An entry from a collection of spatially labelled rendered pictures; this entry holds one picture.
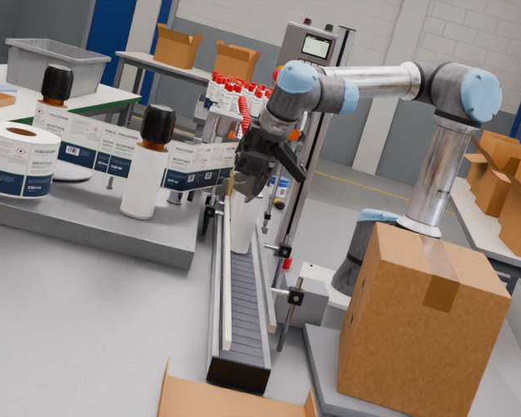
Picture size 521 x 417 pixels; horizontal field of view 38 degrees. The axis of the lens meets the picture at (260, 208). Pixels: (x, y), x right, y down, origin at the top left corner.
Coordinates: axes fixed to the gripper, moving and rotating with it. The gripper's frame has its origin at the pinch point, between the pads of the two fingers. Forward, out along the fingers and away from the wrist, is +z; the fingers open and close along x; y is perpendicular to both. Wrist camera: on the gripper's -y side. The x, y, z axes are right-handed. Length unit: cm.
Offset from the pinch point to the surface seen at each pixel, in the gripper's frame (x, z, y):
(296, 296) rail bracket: 31.4, -3.2, -9.0
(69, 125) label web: -46, 27, 45
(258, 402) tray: 57, 0, -2
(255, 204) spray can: -11.1, 9.4, -5.0
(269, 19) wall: -751, 275, -123
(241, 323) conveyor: 34.5, 4.9, -0.4
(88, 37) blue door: -771, 392, 82
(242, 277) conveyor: 9.6, 15.5, -4.2
